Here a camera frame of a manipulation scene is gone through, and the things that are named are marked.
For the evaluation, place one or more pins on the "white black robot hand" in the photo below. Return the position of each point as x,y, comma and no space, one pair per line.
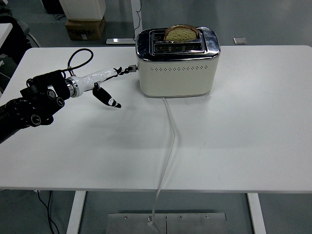
95,77

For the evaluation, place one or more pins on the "cream chrome two-slot toaster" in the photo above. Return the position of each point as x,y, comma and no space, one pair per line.
178,83

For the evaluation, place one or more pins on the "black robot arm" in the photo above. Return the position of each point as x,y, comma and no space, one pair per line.
36,97

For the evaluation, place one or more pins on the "brown cardboard box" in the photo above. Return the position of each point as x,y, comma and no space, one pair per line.
85,29

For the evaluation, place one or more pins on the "white plastic bin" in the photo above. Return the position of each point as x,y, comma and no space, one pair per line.
83,9

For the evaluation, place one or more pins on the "black box on floor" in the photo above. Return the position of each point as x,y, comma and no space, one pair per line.
52,6

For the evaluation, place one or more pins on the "person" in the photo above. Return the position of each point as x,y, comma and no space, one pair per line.
12,46

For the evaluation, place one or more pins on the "brown bread slice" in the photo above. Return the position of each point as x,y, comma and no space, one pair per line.
180,34

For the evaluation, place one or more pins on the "white side table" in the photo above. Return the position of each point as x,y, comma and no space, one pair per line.
4,29

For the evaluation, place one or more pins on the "white table leg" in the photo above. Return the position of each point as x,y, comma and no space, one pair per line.
256,214
75,214

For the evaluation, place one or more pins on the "grey floor socket plate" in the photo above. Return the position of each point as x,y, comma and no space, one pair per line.
239,40

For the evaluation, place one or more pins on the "grey metal plate with screws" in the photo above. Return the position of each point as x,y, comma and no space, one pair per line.
195,224

